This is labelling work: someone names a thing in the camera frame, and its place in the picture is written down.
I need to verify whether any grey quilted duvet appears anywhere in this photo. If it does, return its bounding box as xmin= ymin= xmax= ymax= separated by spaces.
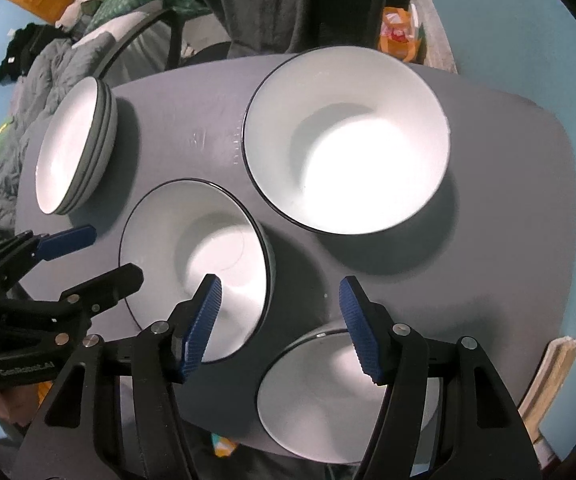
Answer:
xmin=0 ymin=32 xmax=116 ymax=232

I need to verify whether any orange plastic bag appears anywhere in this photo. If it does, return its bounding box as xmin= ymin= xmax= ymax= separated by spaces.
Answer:
xmin=377 ymin=3 xmax=422 ymax=63

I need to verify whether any person's left hand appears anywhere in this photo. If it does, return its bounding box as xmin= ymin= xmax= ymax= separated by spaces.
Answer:
xmin=0 ymin=385 xmax=38 ymax=426

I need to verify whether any white plate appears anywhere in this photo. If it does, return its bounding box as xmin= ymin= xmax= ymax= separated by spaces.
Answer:
xmin=35 ymin=77 xmax=100 ymax=214
xmin=56 ymin=79 xmax=111 ymax=214
xmin=64 ymin=81 xmax=118 ymax=214

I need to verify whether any black mesh office chair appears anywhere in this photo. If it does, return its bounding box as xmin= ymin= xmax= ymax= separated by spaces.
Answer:
xmin=89 ymin=6 xmax=234 ymax=82

